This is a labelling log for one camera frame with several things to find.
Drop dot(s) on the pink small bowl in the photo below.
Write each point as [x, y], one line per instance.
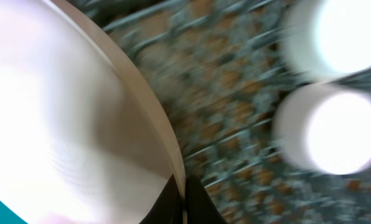
[325, 128]

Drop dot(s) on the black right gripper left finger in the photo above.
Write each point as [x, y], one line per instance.
[168, 208]

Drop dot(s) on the grey dishwasher rack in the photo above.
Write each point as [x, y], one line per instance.
[215, 67]

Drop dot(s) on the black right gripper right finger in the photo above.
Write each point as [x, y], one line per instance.
[200, 208]

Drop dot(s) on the light green bowl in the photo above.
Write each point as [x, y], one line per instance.
[326, 40]

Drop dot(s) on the large pink plate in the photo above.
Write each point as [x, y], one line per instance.
[83, 138]

